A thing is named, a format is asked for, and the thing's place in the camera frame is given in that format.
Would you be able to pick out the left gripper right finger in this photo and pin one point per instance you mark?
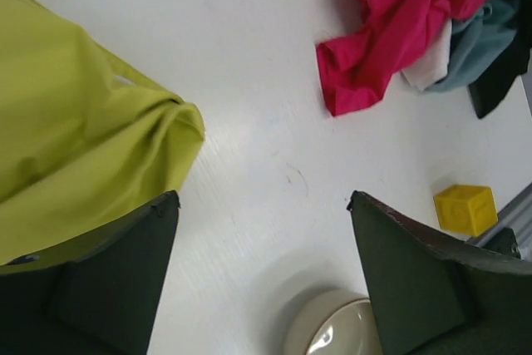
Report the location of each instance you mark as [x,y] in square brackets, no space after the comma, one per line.
[434,294]

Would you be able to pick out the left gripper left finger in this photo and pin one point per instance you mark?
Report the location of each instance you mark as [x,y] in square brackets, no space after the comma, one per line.
[97,293]

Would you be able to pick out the yellow-green cloth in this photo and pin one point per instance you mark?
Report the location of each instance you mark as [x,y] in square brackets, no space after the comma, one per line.
[85,137]

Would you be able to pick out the black cloth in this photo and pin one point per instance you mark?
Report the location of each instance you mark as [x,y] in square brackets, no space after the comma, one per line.
[491,88]

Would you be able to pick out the white cloth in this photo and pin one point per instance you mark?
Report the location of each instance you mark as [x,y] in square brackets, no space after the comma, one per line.
[433,65]

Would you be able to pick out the light blue cloth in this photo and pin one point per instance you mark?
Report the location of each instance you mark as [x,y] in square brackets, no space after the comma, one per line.
[476,42]

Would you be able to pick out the pink red cloth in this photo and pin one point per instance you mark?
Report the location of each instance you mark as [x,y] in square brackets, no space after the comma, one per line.
[355,70]

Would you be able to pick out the yellow cube block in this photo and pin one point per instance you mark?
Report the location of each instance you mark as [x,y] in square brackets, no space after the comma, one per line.
[466,209]

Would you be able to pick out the beige ceramic bowl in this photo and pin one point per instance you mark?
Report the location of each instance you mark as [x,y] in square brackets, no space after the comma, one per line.
[335,322]

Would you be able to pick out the aluminium front rail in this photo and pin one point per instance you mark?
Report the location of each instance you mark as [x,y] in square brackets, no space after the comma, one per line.
[512,234]

